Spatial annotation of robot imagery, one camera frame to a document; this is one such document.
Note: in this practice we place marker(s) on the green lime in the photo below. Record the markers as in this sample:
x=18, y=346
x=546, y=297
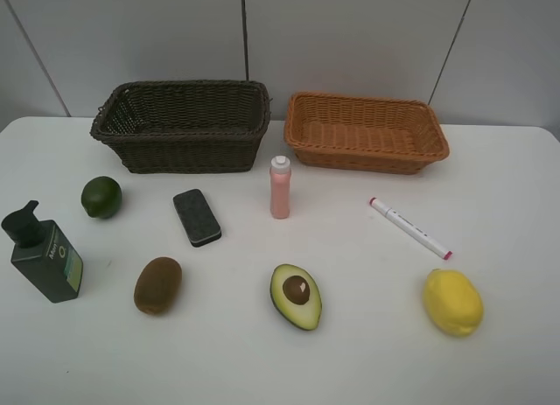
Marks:
x=101, y=197

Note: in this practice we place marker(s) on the orange wicker basket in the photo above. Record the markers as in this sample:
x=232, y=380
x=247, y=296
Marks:
x=363, y=133

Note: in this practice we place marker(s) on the dark green pump bottle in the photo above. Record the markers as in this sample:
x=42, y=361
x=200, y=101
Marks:
x=43, y=254

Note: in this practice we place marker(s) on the dark brown wicker basket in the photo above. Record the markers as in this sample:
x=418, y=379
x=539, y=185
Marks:
x=185, y=126

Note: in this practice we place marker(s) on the yellow lemon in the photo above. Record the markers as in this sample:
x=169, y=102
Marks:
x=452, y=302

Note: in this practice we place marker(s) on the pink bottle white cap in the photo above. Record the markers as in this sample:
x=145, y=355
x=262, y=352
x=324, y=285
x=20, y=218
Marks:
x=280, y=182

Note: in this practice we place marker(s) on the halved avocado with pit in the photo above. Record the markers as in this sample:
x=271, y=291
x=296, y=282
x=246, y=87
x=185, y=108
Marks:
x=296, y=296

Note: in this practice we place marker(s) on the white marker pink caps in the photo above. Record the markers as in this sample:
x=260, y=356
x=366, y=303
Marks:
x=410, y=229

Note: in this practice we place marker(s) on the brown kiwi fruit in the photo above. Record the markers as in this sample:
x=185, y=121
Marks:
x=158, y=286

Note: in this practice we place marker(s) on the dark grey felt eraser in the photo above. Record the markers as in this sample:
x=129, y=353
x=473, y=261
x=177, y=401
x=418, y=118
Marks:
x=197, y=218

